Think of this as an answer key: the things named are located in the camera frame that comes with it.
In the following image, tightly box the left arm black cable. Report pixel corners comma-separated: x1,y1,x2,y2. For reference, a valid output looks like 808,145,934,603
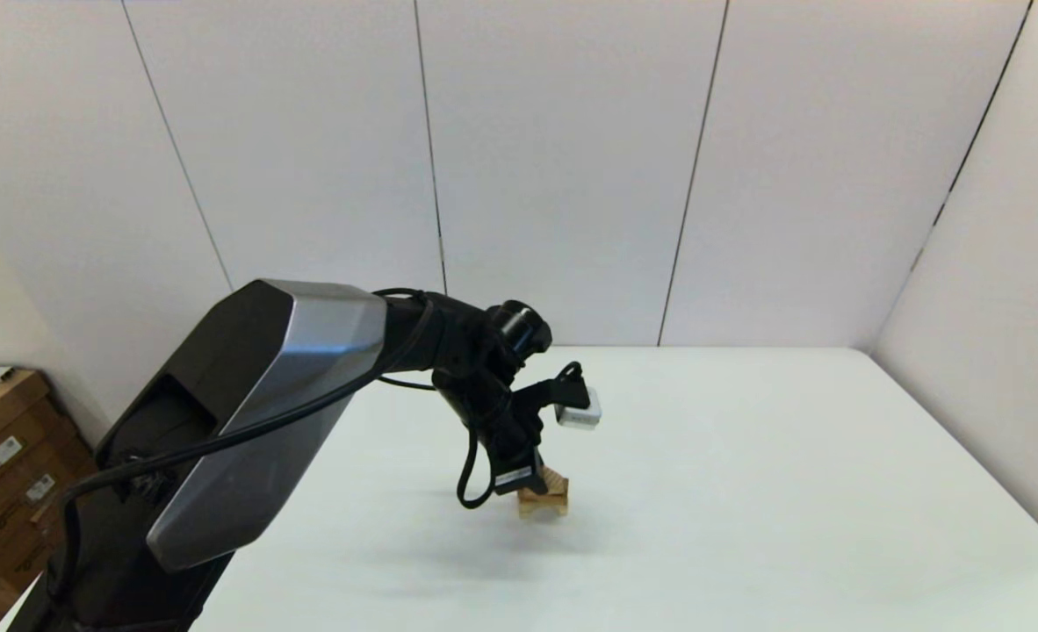
45,287,498,615

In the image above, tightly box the brown cardboard box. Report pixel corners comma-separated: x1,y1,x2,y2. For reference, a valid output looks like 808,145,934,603
0,456,103,607
0,370,81,510

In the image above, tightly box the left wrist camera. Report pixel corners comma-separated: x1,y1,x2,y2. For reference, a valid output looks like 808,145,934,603
513,361,603,431

